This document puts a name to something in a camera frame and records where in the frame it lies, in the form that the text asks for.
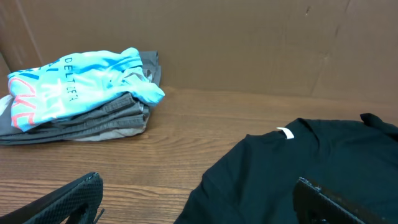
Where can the light blue printed t-shirt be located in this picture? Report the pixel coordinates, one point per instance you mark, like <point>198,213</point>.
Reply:
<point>77,83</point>

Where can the black t-shirt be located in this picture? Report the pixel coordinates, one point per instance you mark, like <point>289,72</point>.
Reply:
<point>254,182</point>

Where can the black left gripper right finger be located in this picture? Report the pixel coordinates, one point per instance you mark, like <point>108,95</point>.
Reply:
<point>315,204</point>

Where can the grey folded garment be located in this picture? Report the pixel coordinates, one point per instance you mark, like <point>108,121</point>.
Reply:
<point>89,96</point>

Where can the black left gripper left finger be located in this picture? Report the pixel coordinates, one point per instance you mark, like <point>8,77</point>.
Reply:
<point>74,203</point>

